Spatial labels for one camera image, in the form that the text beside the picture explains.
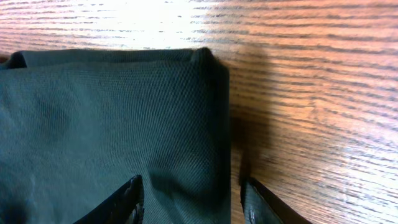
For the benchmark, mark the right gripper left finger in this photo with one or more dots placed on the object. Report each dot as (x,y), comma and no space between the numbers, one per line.
(124,206)

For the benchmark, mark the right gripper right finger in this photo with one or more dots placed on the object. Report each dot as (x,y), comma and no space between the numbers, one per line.
(261,206)

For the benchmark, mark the black polo shirt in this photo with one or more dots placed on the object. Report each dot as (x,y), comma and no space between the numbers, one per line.
(76,125)

